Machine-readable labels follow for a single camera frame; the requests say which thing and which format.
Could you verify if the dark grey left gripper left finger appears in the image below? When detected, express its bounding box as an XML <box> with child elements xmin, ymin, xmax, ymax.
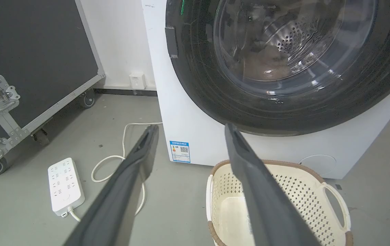
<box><xmin>64</xmin><ymin>125</ymin><xmax>160</xmax><ymax>246</ymax></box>

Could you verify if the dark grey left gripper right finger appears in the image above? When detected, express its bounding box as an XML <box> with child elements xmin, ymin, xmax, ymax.
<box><xmin>225</xmin><ymin>123</ymin><xmax>321</xmax><ymax>246</ymax></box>

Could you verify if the white washing machine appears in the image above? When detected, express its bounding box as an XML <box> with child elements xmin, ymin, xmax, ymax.
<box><xmin>142</xmin><ymin>0</ymin><xmax>390</xmax><ymax>179</ymax></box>

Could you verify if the black round washing machine door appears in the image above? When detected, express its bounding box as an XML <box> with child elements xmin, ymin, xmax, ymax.
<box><xmin>165</xmin><ymin>0</ymin><xmax>390</xmax><ymax>137</ymax></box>

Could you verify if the cream plastic laundry basket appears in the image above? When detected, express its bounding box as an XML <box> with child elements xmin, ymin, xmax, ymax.
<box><xmin>206</xmin><ymin>160</ymin><xmax>353</xmax><ymax>246</ymax></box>

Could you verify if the white power strip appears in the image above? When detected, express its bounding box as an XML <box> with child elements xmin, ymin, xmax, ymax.
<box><xmin>48</xmin><ymin>157</ymin><xmax>85</xmax><ymax>217</ymax></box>

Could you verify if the blue energy label sticker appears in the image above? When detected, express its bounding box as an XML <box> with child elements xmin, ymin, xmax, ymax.
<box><xmin>169</xmin><ymin>140</ymin><xmax>191</xmax><ymax>163</ymax></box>

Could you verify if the black flight case on wheels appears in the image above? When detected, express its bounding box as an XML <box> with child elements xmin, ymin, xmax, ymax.
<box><xmin>0</xmin><ymin>0</ymin><xmax>106</xmax><ymax>177</ymax></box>

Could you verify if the white power cable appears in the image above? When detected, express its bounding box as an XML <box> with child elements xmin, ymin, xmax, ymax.
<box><xmin>68</xmin><ymin>122</ymin><xmax>163</xmax><ymax>222</ymax></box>

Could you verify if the white wall socket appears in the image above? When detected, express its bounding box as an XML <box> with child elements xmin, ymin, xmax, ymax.
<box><xmin>129</xmin><ymin>72</ymin><xmax>146</xmax><ymax>90</ymax></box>

